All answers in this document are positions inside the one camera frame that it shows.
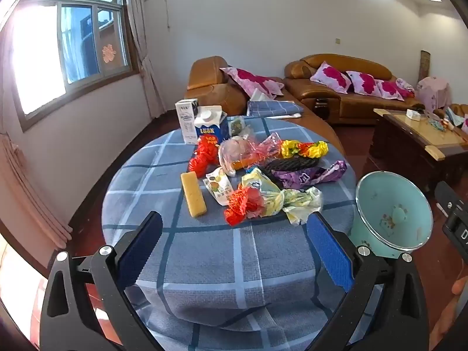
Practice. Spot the white milk carton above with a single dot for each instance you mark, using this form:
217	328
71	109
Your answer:
184	120

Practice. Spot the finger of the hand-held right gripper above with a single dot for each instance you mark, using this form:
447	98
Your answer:
451	197

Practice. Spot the folded blue plaid sheet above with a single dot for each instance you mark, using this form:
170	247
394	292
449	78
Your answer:
274	109

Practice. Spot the tan leather chaise sofa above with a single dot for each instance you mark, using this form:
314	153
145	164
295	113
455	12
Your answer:
215	91

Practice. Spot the rolled brown mat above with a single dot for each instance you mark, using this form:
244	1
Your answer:
425	64

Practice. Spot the tan leather armchair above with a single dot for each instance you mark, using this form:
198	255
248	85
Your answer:
457	109

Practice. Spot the pink cloth cover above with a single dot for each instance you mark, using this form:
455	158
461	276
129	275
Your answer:
435	91

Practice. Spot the small pink patterned cushion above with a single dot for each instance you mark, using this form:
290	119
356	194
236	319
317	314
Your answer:
406	87

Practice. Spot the blue and white carton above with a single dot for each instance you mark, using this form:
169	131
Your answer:
212	128

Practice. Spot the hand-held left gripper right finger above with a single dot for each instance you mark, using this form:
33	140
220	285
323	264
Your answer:
331	252

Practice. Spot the orange snack wrapper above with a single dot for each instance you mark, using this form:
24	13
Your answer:
245	163

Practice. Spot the wooden coffee table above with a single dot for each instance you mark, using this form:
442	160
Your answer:
402	146

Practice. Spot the pink curtain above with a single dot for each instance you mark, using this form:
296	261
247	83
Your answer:
29	197

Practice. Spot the red foam net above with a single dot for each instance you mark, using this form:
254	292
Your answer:
241	206
201	159

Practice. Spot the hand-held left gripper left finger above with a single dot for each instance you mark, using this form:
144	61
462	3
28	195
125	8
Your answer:
140	252

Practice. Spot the white tissue box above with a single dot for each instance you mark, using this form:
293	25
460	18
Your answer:
414	114

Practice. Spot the purple snack wrapper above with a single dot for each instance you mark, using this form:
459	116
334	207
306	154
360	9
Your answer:
310	177

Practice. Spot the beige curtain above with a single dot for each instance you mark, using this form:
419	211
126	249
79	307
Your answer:
144	62

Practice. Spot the white fruit print packet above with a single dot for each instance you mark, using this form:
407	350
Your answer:
219	186

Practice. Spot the red printed clear wrapper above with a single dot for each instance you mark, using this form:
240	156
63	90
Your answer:
268	146

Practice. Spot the pink flower window sticker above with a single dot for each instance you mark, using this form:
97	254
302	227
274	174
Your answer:
109	53

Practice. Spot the light blue cloth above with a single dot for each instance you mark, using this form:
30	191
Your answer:
457	120

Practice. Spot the long pink floral pillow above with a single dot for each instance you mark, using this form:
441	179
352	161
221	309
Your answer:
252	80

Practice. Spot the tan leather three-seat sofa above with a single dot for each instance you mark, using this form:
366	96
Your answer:
365	106

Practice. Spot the yellowish plastic wrapper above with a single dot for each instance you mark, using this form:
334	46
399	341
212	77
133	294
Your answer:
301	203

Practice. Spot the pile of colourful sweets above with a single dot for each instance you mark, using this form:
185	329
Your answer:
438	122

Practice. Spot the person's right hand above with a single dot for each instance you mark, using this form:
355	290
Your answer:
457	318

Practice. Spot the white pillow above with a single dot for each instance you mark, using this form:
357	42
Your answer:
260	94

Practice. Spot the yellow foam net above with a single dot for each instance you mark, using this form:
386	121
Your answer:
303	149

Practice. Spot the clear plastic bag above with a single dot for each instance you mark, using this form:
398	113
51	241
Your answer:
232	151

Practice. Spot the yellow white plastic bag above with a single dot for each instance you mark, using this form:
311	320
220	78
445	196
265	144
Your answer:
265	190

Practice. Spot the wood framed window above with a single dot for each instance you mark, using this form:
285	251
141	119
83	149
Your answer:
73	51

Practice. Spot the yellow sponge block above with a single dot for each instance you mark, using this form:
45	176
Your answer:
193	193

